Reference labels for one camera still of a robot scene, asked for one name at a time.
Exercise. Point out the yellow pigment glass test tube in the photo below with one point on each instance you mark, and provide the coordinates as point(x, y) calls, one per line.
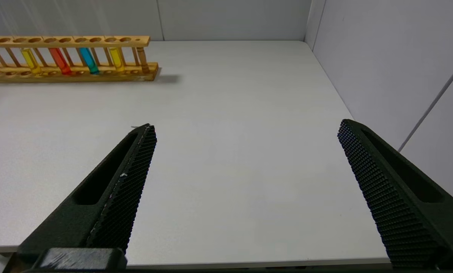
point(116, 58)
point(32, 61)

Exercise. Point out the wooden test tube rack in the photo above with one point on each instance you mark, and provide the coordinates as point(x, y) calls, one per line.
point(71, 74)

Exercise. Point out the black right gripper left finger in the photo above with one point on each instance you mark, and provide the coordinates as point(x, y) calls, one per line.
point(105, 204)

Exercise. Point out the red pigment glass test tube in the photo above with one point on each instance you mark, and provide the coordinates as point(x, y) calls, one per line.
point(60, 61)

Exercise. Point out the blue pigment glass test tube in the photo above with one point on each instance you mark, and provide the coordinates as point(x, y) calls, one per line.
point(88, 60)

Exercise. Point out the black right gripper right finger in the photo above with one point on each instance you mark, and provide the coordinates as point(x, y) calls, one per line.
point(405, 204)

